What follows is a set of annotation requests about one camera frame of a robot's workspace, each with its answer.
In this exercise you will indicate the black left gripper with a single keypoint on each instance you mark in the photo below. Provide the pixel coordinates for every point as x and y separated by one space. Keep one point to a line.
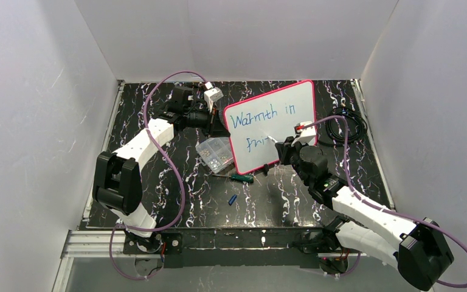
211 122

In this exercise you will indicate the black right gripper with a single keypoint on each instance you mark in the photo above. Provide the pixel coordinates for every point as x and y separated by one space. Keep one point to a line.
286 149

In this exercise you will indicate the white blue marker pen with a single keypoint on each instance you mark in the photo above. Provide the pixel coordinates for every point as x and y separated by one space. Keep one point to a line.
272 139

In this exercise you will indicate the pink framed whiteboard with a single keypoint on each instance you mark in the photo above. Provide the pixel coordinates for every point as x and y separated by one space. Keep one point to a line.
252 122

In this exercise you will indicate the blue marker cap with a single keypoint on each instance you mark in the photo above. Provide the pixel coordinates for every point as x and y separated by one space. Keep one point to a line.
232 200

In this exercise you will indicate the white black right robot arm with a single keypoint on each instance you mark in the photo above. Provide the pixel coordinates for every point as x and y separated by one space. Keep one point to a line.
418 251

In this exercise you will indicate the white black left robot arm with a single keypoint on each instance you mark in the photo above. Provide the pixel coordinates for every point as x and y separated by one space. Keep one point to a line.
117 178

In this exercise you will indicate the clear plastic screw box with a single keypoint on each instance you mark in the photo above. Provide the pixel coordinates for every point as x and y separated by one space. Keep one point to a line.
216 153

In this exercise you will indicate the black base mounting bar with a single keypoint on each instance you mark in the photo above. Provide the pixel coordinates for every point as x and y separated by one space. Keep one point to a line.
194 247

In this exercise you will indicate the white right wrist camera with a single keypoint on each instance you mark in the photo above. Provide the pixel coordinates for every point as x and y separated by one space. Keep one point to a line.
305 133

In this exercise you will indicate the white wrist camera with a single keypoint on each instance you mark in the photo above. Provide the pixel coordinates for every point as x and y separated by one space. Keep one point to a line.
305 133
211 95

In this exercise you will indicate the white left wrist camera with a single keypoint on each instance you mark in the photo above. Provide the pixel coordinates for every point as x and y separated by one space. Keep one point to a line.
211 95

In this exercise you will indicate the green handled screwdriver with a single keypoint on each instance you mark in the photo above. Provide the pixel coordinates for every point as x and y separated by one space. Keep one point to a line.
238 178

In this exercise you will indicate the aluminium rail right edge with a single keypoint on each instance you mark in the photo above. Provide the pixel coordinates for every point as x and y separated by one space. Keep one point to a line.
360 100

